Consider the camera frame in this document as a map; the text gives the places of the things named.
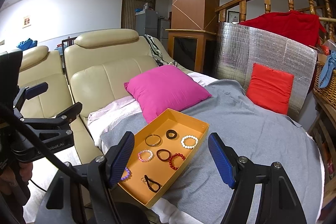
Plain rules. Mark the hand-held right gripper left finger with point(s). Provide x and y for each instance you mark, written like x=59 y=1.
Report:
x=122 y=159

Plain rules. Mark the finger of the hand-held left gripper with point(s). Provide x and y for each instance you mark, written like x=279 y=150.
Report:
x=71 y=112
x=35 y=90

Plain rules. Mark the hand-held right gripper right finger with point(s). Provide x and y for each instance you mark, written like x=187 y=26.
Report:
x=220 y=161

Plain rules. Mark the black scrunchie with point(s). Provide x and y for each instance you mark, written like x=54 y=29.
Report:
x=168 y=136

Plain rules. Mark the orange cardboard box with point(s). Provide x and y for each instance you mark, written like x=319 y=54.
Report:
x=178 y=121

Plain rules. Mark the person's left hand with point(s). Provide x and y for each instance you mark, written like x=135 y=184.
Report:
x=23 y=172

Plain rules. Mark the gold bangle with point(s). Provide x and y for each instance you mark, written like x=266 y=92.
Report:
x=146 y=140

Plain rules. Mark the grey cloth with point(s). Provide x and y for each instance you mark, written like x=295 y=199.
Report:
x=249 y=140

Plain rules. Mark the blue cloth pile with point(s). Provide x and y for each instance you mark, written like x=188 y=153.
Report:
x=26 y=45

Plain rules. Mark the beige leather sofa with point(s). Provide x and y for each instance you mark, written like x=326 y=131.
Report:
x=105 y=56

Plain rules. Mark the magenta pillow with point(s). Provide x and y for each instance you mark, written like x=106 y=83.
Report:
x=165 y=90

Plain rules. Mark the red pillow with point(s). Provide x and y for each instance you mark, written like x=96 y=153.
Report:
x=270 y=90

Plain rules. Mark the black white patterned cloth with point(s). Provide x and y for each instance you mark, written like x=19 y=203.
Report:
x=155 y=52

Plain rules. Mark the silver foil insulation board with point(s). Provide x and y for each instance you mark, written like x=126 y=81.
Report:
x=236 y=56

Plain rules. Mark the wooden glass cabinet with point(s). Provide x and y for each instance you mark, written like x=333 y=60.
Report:
x=183 y=50

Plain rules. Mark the grey refrigerator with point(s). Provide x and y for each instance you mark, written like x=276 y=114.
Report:
x=145 y=23

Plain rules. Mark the silver refrigerator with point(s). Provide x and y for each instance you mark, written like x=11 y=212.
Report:
x=163 y=32

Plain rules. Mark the wicker basket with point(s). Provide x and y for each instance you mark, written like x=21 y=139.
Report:
x=326 y=94

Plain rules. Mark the small framed picture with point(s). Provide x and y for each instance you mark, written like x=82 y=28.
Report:
x=233 y=17

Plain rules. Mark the red cloth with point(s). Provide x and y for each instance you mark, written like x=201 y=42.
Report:
x=283 y=26

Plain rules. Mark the framed wall picture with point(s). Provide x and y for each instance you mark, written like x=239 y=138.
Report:
x=26 y=21

